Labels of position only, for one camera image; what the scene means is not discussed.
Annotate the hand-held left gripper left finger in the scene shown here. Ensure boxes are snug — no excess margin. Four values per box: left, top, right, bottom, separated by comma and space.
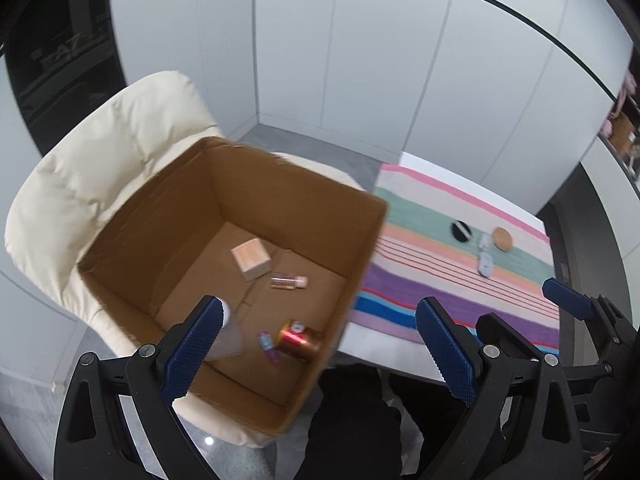
54, 296, 224, 480

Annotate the striped colourful cloth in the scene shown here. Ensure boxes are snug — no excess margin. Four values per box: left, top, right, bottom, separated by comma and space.
345, 162, 561, 358

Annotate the small purple bottle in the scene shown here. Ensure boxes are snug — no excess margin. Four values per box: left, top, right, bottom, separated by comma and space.
257, 331, 281, 366

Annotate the red jar gold lid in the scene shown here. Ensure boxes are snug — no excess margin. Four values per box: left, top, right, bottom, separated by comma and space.
274, 319, 326, 361

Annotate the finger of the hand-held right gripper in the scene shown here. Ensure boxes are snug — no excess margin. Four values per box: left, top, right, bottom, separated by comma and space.
541, 277, 640, 366
475, 312, 543, 361

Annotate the white round container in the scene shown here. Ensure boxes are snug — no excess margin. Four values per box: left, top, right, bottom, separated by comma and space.
205, 300, 246, 363

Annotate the black glossy wall panel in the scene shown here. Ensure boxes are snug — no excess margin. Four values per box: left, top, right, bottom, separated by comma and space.
0, 0, 128, 158

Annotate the brown cardboard box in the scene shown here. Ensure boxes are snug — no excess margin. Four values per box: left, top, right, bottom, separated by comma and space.
76, 136, 391, 436

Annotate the wall shelf with small items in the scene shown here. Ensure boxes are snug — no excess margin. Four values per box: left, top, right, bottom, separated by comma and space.
597, 67, 640, 181

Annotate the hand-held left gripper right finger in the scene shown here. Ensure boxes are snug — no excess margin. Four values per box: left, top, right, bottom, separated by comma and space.
416, 297, 583, 480

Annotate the small glass bottle pink cap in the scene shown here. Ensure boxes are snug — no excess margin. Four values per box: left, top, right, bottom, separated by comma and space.
270, 273, 308, 291

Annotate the pink wooden block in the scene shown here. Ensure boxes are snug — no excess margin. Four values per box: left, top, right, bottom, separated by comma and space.
231, 240, 272, 282

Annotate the cream padded armchair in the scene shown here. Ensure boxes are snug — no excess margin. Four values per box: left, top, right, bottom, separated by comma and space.
5, 71, 368, 450

